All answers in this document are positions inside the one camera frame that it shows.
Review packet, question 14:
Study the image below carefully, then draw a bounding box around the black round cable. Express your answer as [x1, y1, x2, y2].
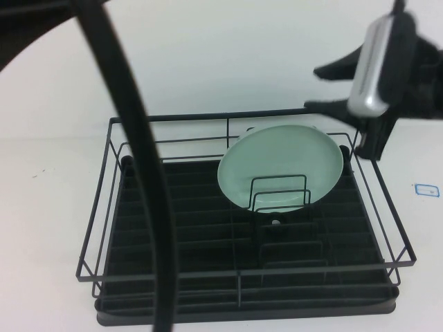
[75, 0, 176, 332]

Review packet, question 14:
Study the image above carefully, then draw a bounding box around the black plastic drip tray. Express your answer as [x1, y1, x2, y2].
[93, 145, 401, 326]

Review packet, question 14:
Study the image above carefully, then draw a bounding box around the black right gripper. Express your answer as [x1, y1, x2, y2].
[303, 9, 443, 122]

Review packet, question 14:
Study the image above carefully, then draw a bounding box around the black wire dish rack frame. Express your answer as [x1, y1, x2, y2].
[75, 107, 416, 299]

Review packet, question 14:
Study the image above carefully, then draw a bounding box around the white sticker with blue outline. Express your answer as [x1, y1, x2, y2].
[413, 183, 441, 197]

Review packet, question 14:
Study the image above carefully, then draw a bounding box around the pale green round plate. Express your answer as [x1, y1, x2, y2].
[217, 124, 345, 214]

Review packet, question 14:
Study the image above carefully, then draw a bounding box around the black right camera bracket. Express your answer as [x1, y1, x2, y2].
[355, 112, 399, 162]

